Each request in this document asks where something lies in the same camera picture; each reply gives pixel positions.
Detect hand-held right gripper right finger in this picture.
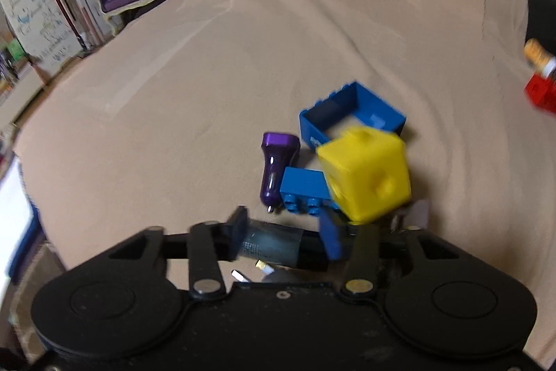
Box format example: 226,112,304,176
319,208,459,302

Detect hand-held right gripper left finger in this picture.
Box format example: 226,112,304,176
106,206,250,302

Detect black cylindrical tube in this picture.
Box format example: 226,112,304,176
237,223,348,273

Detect purple car charger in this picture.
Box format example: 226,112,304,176
260,132,301,215

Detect yellow plastic cube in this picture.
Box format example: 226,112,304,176
316,127,412,223

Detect blue square frame block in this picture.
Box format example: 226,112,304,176
299,81,409,148

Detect blue studded brick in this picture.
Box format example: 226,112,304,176
279,167,344,215

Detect beige blanket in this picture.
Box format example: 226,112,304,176
13,0,531,358

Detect white blue-edged panel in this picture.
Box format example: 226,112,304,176
0,156,38,285

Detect red plastic cube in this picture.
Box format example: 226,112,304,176
523,71,556,113

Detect small yellow white bottle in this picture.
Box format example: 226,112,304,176
523,38,556,82

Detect red stick vacuum cleaner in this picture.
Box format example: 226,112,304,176
37,0,94,52

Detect white drawer cabinet with drawings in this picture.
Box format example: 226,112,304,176
0,0,83,76

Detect black armchair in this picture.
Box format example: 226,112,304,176
515,0,556,50

